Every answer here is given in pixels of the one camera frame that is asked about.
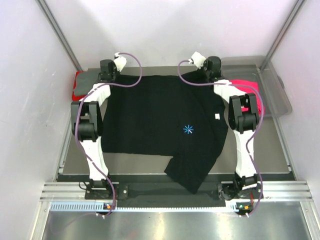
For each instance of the black t shirt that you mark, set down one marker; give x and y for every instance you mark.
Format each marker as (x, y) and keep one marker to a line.
(170, 116)

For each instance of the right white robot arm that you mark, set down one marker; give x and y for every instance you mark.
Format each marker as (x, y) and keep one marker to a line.
(243, 125)

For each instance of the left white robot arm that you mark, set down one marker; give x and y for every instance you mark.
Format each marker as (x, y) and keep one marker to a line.
(87, 128)

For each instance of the folded grey t shirt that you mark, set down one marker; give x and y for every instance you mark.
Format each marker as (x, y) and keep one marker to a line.
(85, 82)

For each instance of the folded red t shirt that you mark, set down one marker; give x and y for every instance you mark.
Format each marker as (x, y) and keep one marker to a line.
(76, 97)

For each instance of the pink t shirt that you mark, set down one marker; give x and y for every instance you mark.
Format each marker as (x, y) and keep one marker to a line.
(252, 85)

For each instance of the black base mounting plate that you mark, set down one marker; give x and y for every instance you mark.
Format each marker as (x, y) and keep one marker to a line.
(158, 190)

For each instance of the clear plastic bin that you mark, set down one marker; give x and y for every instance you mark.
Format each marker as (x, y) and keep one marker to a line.
(271, 87)

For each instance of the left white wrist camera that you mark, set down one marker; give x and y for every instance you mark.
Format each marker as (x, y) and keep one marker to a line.
(119, 61)

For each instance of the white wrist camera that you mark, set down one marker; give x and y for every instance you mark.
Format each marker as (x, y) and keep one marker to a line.
(119, 61)
(197, 60)

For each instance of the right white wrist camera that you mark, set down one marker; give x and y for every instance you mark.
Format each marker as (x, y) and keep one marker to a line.
(197, 60)

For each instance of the slotted cable duct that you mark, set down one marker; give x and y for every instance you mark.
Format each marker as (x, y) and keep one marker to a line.
(105, 207)

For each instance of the aluminium rail frame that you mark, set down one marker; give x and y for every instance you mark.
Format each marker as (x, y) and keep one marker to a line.
(273, 192)

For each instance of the left aluminium frame post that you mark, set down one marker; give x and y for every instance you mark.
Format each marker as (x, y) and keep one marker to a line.
(43, 5)

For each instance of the aluminium frame post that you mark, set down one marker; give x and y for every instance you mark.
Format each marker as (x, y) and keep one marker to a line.
(293, 13)
(43, 5)

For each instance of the right aluminium frame post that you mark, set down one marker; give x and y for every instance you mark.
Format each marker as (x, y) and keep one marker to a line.
(293, 13)

